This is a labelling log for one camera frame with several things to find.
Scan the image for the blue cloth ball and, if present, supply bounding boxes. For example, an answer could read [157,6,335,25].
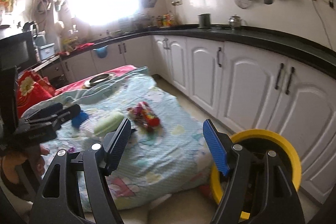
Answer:
[71,110,89,129]

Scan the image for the red colourful snack wrapper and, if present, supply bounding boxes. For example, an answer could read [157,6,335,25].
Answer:
[127,101,161,132]

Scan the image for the purple foil wrapper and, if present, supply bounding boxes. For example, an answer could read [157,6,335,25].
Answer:
[67,147,76,153]

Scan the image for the yellow rimmed trash bin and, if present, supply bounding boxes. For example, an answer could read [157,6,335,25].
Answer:
[209,128,302,221]

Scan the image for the left hand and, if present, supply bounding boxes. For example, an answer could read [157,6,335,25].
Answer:
[1,145,50,184]

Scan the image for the red floral cloth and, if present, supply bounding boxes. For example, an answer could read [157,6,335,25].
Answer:
[17,71,56,118]

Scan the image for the blue plastic storage box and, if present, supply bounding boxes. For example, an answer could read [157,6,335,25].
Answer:
[38,43,55,60]

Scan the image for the light blue cartoon bedsheet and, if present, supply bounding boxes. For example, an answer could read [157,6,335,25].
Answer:
[26,67,213,210]

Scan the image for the metal bowl on table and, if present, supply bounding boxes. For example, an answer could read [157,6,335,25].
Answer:
[83,73,116,89]

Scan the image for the white base cabinets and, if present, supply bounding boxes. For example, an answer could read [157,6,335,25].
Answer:
[62,35,335,203]

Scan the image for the blue hanging basket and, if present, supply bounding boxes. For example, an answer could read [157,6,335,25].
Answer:
[93,46,108,59]

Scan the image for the black countertop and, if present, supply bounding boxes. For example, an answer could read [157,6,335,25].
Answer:
[61,24,335,79]

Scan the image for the steel teapot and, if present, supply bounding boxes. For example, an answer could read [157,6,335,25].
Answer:
[228,15,242,30]

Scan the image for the dark metal pot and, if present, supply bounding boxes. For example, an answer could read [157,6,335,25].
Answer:
[198,13,211,29]

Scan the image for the condiment bottles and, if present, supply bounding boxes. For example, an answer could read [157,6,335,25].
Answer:
[156,11,176,27]

